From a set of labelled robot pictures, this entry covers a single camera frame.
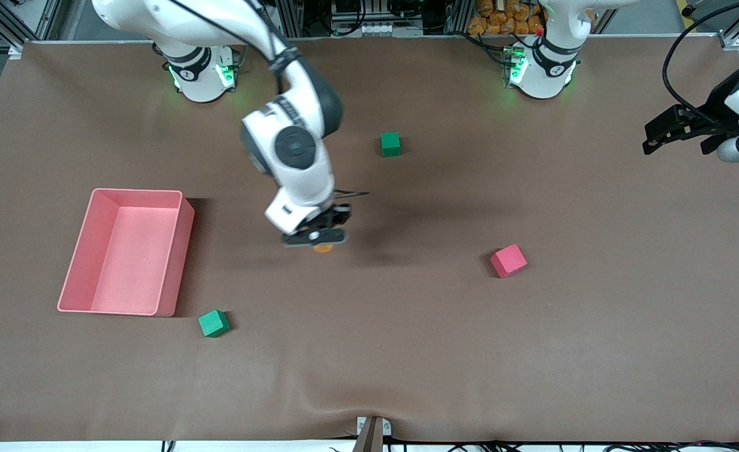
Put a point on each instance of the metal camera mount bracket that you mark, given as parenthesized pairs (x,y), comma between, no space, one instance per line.
(372,433)

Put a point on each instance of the orange capped black push button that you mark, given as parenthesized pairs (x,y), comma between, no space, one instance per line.
(323,248)

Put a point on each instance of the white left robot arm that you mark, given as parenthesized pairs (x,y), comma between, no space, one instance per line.
(548,75)

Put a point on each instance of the white connector strip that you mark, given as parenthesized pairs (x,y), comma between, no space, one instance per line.
(375,29)

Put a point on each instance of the orange packaged items heap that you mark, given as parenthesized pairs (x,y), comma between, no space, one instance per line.
(501,19)

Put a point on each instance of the aluminium frame post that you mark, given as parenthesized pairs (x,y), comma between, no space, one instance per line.
(460,16)
(294,19)

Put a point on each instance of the brown table mat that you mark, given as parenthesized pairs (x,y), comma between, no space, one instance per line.
(369,351)

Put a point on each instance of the pink foam cube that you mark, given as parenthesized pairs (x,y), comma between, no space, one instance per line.
(508,260)

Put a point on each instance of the pink plastic bin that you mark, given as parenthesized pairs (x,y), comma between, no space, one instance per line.
(124,270)

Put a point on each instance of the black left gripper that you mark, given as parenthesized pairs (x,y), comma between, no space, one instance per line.
(716,105)

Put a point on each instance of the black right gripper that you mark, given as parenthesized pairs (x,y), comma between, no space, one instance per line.
(334,216)

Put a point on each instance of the green foam cube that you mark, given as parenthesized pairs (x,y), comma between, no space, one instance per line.
(390,143)
(213,323)

